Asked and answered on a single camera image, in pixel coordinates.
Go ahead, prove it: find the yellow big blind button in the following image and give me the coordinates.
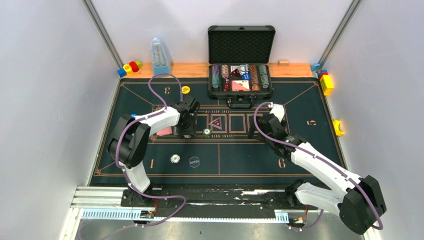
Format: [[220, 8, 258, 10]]
[[181, 85, 191, 95]]

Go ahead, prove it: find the white-blue poker chip stack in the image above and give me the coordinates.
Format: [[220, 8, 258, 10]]
[[170, 154, 181, 164]]

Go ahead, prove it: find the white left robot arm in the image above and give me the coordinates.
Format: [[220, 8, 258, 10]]
[[107, 96, 200, 207]]

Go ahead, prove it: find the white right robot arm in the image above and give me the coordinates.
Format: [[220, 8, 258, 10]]
[[248, 101, 387, 235]]

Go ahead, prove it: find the red triangular all-in marker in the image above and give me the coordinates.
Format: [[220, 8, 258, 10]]
[[209, 117, 222, 130]]

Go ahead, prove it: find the clear dealer button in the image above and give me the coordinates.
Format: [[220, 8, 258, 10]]
[[188, 156, 201, 168]]

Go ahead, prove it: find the green poker table mat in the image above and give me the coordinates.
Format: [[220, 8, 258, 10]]
[[89, 77, 345, 186]]

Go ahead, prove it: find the orange chip row in case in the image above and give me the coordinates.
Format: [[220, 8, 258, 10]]
[[250, 64, 260, 92]]

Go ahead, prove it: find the playing card deck in case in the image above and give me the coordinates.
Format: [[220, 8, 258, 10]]
[[231, 80, 251, 92]]

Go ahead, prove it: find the purple-green chip row in case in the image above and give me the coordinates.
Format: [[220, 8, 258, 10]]
[[212, 65, 220, 89]]

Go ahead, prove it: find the blue button in case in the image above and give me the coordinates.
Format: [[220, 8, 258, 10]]
[[241, 73, 252, 80]]

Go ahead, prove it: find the pink-white chip row in case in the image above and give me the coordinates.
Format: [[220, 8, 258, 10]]
[[221, 64, 229, 79]]

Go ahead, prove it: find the black poker chip case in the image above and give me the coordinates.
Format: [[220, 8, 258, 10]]
[[207, 25, 276, 109]]

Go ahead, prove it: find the small wooden block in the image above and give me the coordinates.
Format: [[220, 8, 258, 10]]
[[278, 59, 290, 66]]

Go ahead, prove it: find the green toy block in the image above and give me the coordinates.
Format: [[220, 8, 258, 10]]
[[135, 60, 143, 69]]

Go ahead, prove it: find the red toy cylinder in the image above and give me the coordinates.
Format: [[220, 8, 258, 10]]
[[128, 61, 140, 73]]

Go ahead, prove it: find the yellow curved toy piece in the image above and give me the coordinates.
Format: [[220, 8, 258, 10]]
[[332, 119, 345, 137]]

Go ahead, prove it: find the yellow toy block right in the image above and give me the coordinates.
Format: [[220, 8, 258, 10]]
[[318, 70, 334, 96]]

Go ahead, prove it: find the yellow toy cylinder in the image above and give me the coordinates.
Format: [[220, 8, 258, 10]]
[[122, 64, 134, 76]]

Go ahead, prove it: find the blue toy cube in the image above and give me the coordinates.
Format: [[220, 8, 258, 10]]
[[117, 68, 127, 78]]

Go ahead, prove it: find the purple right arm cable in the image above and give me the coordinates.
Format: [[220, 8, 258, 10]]
[[253, 101, 384, 231]]

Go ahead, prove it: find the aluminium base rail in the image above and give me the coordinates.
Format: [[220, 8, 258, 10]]
[[70, 185, 332, 223]]

